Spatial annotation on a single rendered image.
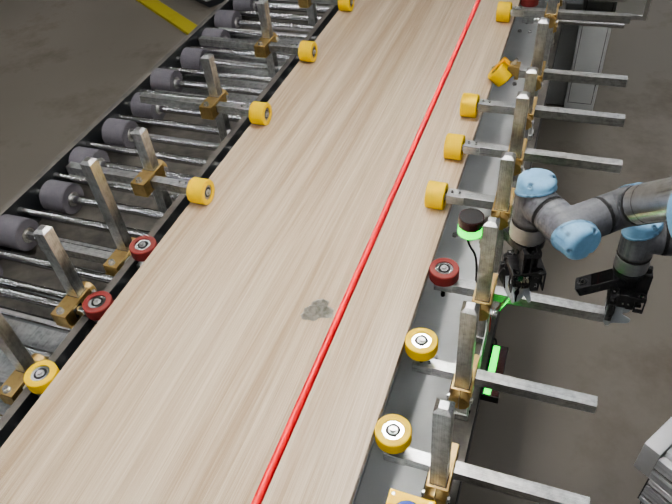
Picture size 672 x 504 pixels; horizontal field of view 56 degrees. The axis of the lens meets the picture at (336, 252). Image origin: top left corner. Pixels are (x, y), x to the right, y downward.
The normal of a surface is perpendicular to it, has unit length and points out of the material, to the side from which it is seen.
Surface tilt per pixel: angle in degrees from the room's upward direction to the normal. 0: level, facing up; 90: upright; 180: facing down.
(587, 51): 90
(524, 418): 0
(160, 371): 0
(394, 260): 0
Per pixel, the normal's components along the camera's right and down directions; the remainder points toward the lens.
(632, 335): -0.08, -0.71
